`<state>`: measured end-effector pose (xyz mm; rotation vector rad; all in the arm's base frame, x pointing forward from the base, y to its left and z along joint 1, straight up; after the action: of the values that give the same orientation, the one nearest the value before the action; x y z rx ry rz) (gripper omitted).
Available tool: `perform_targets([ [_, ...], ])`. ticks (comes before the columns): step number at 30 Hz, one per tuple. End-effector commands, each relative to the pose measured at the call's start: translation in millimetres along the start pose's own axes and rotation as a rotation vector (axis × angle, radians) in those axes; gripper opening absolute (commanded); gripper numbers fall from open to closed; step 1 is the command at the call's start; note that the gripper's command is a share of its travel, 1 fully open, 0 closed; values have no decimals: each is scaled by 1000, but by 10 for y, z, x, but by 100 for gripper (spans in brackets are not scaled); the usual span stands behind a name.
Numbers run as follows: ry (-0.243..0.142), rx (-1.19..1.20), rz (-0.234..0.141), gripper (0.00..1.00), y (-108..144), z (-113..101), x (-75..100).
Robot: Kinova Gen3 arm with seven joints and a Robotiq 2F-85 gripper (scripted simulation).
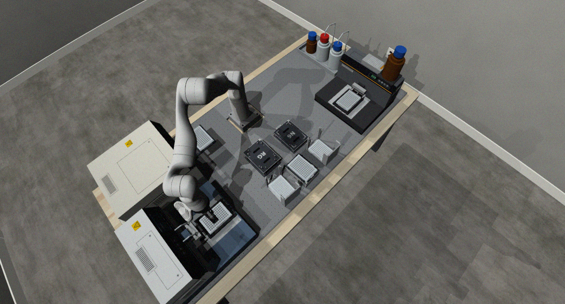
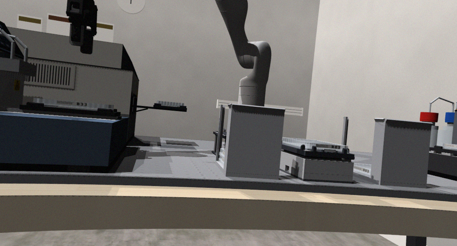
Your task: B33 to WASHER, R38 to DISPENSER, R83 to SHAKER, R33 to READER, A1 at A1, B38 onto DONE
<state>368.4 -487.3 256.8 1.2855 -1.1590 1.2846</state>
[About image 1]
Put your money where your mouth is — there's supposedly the white plastic bottle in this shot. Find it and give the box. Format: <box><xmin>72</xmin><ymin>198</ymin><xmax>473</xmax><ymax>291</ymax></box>
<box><xmin>328</xmin><ymin>48</ymin><xmax>343</xmax><ymax>70</ymax></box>

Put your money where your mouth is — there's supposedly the brown glass bottle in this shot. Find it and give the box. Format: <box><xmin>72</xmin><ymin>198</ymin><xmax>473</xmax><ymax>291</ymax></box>
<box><xmin>382</xmin><ymin>53</ymin><xmax>406</xmax><ymax>81</ymax></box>
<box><xmin>306</xmin><ymin>39</ymin><xmax>317</xmax><ymax>54</ymax></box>

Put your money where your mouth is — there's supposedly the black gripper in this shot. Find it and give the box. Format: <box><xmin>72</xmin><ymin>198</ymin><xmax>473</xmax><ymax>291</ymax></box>
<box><xmin>194</xmin><ymin>197</ymin><xmax>219</xmax><ymax>223</ymax></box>

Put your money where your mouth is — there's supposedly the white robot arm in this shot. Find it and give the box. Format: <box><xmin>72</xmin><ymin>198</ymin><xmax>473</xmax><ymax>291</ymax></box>
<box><xmin>162</xmin><ymin>71</ymin><xmax>250</xmax><ymax>222</ymax></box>

